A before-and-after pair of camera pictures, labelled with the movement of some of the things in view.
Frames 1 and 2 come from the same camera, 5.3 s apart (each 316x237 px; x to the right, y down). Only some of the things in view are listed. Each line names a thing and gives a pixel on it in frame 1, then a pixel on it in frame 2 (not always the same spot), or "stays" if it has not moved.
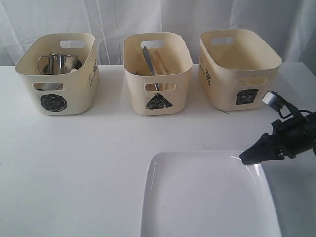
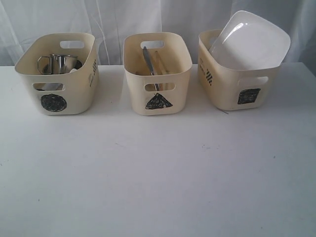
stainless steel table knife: [149, 62] stays
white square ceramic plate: [206, 193] -> [249, 41]
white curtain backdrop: [291, 23] stays
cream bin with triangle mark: [158, 95] stays
